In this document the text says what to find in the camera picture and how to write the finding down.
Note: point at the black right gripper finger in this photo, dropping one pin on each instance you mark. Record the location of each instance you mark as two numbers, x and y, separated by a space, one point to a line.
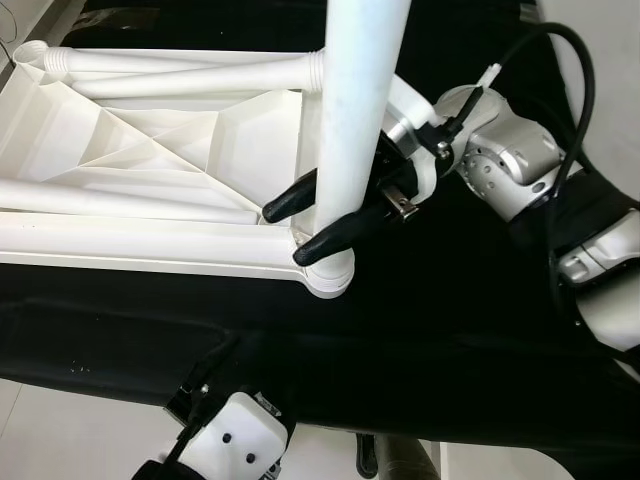
335 240
290 202

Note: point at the white plastic table leg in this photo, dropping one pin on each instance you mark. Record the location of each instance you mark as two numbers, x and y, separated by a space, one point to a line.
150 62
355 100
250 80
100 197

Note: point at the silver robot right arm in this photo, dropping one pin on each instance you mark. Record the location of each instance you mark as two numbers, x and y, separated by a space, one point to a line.
510 160

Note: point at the grey robot right leg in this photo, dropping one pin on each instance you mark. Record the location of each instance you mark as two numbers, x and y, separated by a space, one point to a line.
405 460

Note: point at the black tablecloth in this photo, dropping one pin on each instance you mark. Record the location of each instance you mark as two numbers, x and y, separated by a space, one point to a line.
300 340

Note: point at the white plastic table top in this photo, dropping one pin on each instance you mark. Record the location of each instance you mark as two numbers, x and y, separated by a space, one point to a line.
150 255

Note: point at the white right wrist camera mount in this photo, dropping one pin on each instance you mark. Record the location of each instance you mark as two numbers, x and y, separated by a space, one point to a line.
405 100

